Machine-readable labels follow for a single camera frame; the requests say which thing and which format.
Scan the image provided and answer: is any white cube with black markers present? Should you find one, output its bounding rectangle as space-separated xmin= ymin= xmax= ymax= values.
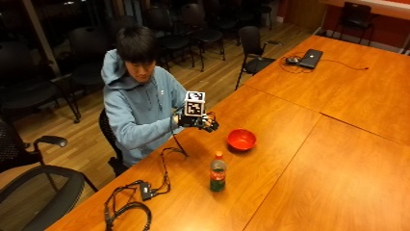
xmin=182 ymin=90 xmax=207 ymax=117

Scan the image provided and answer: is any red bowl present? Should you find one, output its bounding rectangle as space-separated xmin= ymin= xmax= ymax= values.
xmin=224 ymin=128 xmax=256 ymax=152

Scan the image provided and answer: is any plastic bottle with red label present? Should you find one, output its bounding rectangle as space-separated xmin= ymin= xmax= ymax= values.
xmin=208 ymin=150 xmax=227 ymax=193

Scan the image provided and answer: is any the person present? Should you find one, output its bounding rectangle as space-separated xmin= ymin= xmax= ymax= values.
xmin=99 ymin=24 xmax=188 ymax=168

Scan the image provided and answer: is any black chair under the person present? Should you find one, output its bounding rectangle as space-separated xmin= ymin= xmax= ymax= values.
xmin=97 ymin=109 xmax=130 ymax=178

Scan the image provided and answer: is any small black hub box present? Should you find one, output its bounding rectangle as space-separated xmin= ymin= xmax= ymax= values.
xmin=138 ymin=181 xmax=158 ymax=202

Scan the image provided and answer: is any black chair with grey armrests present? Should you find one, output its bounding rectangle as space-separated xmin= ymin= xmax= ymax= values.
xmin=232 ymin=25 xmax=284 ymax=91

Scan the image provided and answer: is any black laptop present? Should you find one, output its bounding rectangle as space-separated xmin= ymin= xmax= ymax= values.
xmin=296 ymin=48 xmax=324 ymax=70

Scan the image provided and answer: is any row of black chairs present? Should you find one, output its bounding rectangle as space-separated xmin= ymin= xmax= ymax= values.
xmin=0 ymin=0 xmax=274 ymax=124

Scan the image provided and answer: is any black chair with curved armrest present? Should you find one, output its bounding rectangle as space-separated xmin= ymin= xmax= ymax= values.
xmin=0 ymin=165 xmax=99 ymax=231

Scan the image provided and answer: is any black mesh chair with armrest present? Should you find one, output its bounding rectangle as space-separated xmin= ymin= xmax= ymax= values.
xmin=0 ymin=117 xmax=69 ymax=174

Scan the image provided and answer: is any white topped counter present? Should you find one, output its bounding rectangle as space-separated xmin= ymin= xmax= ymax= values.
xmin=319 ymin=0 xmax=410 ymax=21

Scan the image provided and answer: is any thin black glove cable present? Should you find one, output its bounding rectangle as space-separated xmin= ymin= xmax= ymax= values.
xmin=156 ymin=107 xmax=188 ymax=196

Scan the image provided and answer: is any thick black looped cable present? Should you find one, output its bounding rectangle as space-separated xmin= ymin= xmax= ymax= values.
xmin=102 ymin=180 xmax=154 ymax=231

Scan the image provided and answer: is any thin black laptop cable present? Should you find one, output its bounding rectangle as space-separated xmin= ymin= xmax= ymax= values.
xmin=279 ymin=52 xmax=369 ymax=75

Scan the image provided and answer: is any black chair by red wall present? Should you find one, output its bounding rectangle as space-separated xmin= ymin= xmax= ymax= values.
xmin=329 ymin=1 xmax=377 ymax=45

